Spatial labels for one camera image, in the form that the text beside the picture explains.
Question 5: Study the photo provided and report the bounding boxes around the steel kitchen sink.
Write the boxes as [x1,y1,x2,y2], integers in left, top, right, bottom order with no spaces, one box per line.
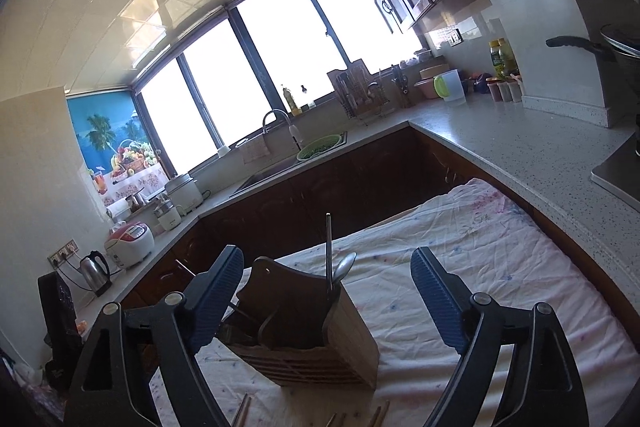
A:
[230,142,351,198]

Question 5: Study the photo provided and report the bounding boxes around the steel electric kettle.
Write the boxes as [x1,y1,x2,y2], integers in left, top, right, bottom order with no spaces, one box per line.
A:
[80,250,113,298]

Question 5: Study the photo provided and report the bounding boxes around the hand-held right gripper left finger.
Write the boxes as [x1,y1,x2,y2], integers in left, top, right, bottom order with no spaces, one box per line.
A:
[63,245,245,427]

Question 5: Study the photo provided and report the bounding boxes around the black wok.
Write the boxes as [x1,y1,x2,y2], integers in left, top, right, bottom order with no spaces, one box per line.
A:
[546,24,640,82]

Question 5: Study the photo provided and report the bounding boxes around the fruit beach wall poster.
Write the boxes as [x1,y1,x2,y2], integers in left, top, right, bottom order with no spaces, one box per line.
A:
[67,94,166,208]

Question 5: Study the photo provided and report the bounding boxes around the yellow dish soap bottle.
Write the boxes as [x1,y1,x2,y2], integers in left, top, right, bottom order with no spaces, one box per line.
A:
[281,84,303,116]

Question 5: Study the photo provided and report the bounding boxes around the pink dish cloth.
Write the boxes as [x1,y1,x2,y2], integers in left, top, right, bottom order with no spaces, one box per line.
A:
[235,138,271,165]

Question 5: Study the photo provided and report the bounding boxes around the green colander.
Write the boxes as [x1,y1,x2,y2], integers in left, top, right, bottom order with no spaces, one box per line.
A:
[296,134,346,162]

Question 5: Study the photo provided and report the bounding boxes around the floral tablecloth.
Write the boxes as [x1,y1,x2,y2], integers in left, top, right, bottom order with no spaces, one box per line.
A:
[150,178,640,427]

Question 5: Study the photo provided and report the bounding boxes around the dish drying rack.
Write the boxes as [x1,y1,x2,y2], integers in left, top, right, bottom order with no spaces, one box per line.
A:
[327,59,406,125]

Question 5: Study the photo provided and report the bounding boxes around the chrome faucet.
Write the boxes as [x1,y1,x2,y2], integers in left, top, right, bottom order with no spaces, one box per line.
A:
[262,109,303,158]

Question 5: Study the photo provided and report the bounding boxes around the wooden base cabinets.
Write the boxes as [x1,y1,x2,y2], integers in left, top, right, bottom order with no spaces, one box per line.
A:
[115,122,640,343]

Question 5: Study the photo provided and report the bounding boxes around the kitchen window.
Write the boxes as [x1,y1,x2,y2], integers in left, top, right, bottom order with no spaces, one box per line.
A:
[132,0,426,178]

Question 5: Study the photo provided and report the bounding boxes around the white round cooker pot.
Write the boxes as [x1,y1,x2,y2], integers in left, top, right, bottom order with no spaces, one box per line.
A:
[164,173,205,215]

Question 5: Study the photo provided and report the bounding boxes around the metal spoon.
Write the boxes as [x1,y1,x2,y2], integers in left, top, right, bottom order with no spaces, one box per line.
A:
[327,252,357,303]

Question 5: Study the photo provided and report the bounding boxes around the yellow cooking oil bottle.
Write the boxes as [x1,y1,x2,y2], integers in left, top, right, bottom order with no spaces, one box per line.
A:
[489,38,516,80]

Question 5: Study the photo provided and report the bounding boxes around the black bag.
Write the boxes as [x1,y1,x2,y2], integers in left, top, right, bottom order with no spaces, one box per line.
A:
[37,272,83,390]

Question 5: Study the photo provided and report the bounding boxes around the white pitcher with green lid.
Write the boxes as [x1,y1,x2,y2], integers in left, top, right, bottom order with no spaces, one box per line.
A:
[434,69,468,105]

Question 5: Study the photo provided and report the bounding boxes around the gas stove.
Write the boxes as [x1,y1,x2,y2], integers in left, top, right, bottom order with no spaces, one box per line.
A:
[590,147,640,212]

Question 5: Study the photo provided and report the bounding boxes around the red and white rice cooker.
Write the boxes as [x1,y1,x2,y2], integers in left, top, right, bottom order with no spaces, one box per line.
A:
[104,222,155,269]

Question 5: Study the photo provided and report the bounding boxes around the wall socket strip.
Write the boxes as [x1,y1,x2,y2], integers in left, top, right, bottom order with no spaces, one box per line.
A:
[47,242,81,268]

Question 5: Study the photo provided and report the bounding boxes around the wooden utensil holder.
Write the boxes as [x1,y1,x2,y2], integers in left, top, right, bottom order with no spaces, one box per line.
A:
[218,256,381,392]

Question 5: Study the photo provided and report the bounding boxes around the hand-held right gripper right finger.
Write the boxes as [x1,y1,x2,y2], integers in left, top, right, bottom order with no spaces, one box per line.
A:
[410,247,593,427]

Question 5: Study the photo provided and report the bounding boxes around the long metal utensil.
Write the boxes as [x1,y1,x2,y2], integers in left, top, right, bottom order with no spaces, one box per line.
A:
[325,213,335,303]
[256,309,282,348]

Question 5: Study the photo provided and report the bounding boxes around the small white kitchen appliance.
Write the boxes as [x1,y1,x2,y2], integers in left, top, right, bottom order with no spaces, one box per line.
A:
[152,199,182,235]

